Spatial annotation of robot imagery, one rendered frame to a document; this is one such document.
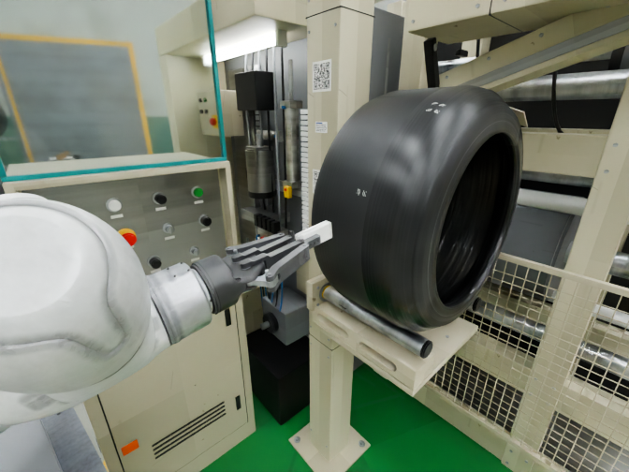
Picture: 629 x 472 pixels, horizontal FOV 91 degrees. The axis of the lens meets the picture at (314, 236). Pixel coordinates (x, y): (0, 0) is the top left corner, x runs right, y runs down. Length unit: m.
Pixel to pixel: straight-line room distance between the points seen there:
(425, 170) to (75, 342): 0.51
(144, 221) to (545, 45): 1.19
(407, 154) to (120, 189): 0.79
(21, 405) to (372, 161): 0.56
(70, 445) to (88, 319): 0.90
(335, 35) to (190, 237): 0.75
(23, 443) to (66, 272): 0.85
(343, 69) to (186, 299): 0.71
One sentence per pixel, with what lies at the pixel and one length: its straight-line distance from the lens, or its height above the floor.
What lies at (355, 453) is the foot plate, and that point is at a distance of 1.69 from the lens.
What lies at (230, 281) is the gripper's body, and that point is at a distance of 0.41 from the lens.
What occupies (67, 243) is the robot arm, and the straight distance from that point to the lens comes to 0.21.
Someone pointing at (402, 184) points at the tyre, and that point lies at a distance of 0.56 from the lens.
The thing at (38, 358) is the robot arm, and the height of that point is 1.30.
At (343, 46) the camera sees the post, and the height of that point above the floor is 1.57.
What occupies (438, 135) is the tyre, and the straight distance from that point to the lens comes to 0.60.
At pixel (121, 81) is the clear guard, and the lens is 1.02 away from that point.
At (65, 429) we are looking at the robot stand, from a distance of 1.15.
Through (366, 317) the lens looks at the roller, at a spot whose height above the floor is 0.91.
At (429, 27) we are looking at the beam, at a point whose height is 1.64.
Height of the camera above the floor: 1.41
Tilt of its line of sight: 21 degrees down
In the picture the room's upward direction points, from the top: straight up
